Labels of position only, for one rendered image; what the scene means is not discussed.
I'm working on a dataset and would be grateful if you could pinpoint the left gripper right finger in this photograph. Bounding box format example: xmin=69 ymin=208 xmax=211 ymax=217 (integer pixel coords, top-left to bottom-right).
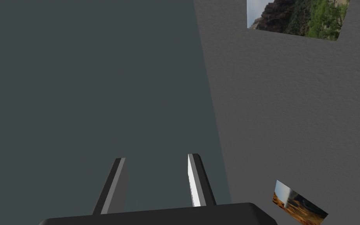
xmin=187 ymin=153 xmax=217 ymax=208

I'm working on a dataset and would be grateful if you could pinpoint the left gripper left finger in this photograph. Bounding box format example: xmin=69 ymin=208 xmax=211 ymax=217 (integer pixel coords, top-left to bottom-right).
xmin=92 ymin=157 xmax=130 ymax=216

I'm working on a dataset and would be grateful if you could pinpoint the orange desert landscape picture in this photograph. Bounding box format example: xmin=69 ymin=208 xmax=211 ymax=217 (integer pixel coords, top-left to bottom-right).
xmin=272 ymin=179 xmax=329 ymax=225

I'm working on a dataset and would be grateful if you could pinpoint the green mountain landscape picture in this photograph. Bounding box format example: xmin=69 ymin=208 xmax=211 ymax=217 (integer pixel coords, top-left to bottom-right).
xmin=246 ymin=0 xmax=351 ymax=41

